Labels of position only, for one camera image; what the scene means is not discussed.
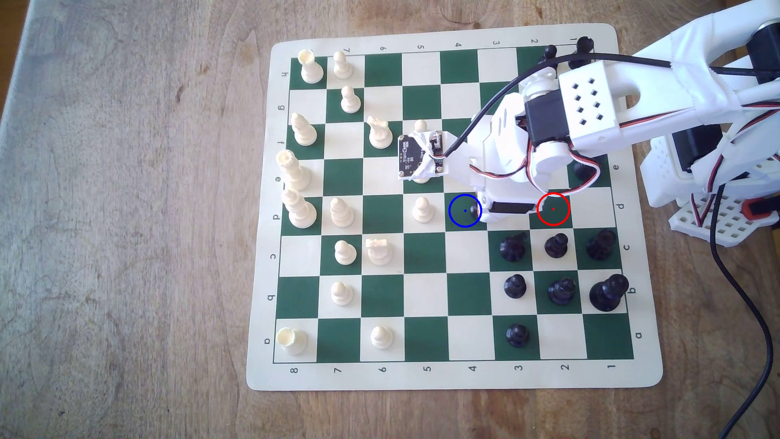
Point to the white knight chess piece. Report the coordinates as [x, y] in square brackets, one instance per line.
[379, 136]
[379, 252]

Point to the white pawn beside queen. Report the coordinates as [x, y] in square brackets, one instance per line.
[342, 214]

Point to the black pawn chess piece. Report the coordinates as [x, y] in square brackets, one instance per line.
[518, 336]
[515, 288]
[474, 212]
[556, 247]
[550, 50]

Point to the red table clamp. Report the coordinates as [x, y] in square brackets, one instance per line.
[758, 210]

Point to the black knight chess piece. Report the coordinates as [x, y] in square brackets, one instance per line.
[512, 249]

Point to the white bishop chess piece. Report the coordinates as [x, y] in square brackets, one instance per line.
[304, 133]

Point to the black bishop chess piece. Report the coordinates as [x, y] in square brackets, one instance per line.
[560, 293]
[600, 246]

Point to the white rook chess piece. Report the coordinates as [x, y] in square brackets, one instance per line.
[311, 70]
[293, 342]

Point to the white pawn chess piece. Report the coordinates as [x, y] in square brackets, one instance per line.
[382, 338]
[423, 211]
[420, 180]
[345, 253]
[350, 102]
[342, 295]
[343, 67]
[420, 125]

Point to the white queen chess piece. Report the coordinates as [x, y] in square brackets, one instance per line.
[294, 174]

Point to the green and cream chess mat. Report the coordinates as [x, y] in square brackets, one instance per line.
[426, 372]

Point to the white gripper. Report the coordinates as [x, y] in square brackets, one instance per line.
[511, 207]

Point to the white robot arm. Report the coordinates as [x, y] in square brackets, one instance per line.
[646, 82]

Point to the white perforated base plate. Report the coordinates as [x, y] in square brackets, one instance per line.
[731, 228]

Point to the white perforated robot base housing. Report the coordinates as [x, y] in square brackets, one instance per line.
[664, 174]

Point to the white king chess piece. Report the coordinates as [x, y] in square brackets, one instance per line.
[300, 211]

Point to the black rook chess piece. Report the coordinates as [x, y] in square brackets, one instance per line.
[585, 44]

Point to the black king chess piece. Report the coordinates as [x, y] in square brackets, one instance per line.
[606, 295]

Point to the black camera circuit board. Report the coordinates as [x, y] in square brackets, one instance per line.
[411, 155]

